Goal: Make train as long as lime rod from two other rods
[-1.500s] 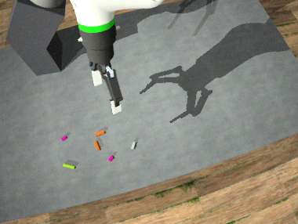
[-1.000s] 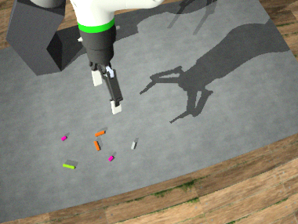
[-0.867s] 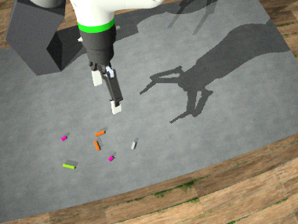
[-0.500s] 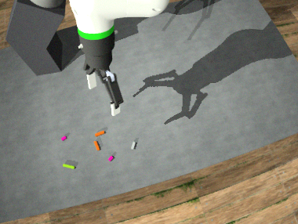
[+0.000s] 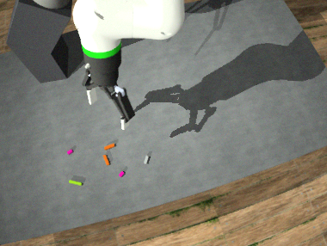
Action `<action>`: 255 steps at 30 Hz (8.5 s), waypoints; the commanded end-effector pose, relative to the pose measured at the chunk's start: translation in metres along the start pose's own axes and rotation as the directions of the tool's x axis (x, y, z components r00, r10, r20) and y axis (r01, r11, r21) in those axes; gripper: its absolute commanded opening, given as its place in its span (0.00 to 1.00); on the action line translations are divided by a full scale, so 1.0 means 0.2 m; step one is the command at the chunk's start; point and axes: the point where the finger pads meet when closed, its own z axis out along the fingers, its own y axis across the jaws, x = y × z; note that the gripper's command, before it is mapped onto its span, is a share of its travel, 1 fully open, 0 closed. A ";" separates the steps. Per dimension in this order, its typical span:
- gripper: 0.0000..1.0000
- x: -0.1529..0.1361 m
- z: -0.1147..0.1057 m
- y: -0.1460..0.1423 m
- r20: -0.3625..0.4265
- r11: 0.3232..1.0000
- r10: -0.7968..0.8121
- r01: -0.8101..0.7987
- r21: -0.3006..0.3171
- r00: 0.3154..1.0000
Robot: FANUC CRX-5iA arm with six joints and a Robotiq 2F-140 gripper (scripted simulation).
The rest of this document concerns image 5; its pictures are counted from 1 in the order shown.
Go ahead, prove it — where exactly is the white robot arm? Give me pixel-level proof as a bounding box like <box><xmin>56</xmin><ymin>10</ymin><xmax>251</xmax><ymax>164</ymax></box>
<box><xmin>73</xmin><ymin>0</ymin><xmax>185</xmax><ymax>74</ymax></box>

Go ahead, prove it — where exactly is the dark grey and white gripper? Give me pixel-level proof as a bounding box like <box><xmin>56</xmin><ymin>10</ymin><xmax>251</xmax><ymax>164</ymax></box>
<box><xmin>82</xmin><ymin>68</ymin><xmax>135</xmax><ymax>130</ymax></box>

